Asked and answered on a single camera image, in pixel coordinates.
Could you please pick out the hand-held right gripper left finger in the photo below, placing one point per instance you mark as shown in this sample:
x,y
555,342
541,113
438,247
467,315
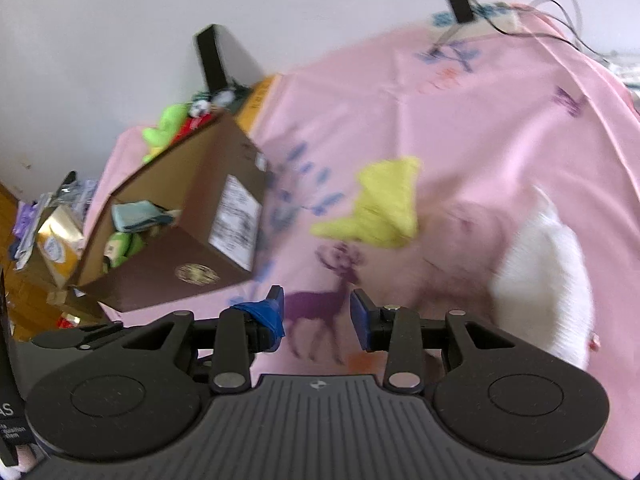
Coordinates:
x,y
262,317

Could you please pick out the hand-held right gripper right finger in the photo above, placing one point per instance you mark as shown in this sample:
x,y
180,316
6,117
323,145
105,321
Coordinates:
x,y
361,320

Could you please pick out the yellow cloth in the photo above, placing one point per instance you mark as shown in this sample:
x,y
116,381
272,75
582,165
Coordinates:
x,y
385,205

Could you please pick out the pink teddy bear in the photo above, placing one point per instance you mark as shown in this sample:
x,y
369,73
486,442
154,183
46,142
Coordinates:
x,y
460,255

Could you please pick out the brown cardboard box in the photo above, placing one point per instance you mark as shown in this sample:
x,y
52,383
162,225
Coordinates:
x,y
150,280

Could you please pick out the green plush doll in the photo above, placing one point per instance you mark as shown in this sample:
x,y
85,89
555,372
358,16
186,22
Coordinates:
x,y
122,250

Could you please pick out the light blue towel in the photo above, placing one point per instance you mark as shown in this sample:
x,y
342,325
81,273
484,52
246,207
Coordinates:
x,y
137,215

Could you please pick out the white knit cloth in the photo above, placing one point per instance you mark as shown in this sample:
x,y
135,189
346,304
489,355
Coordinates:
x,y
545,280

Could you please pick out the yellow paper bag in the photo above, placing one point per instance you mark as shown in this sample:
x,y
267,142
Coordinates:
x,y
60,245

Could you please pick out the pile of bags and papers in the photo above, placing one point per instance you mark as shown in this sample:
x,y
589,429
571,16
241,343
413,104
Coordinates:
x,y
40,210

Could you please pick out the red pouch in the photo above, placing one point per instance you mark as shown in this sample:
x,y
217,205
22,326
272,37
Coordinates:
x,y
195,124

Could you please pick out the green frog plush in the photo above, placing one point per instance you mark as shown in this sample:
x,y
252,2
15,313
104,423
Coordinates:
x,y
167,127

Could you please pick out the yellow book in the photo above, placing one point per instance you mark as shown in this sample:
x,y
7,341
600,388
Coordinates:
x,y
257,102

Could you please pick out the small panda plush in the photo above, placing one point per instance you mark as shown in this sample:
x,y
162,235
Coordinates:
x,y
202,106

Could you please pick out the white fluffy pompom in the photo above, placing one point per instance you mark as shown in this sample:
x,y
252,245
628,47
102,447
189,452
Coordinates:
x,y
223,96

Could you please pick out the pink printed bedsheet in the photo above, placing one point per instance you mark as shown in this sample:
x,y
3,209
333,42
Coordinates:
x,y
450,110

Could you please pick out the black upright device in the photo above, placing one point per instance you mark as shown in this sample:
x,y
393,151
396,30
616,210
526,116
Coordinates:
x,y
212,57

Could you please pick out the white power strip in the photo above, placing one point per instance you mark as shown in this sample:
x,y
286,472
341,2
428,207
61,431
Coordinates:
x,y
487,17

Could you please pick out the black charger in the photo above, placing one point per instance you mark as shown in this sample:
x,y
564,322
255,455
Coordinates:
x,y
459,2

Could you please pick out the folded checkered cloth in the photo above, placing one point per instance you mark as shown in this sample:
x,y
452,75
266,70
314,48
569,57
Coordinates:
x,y
625,75

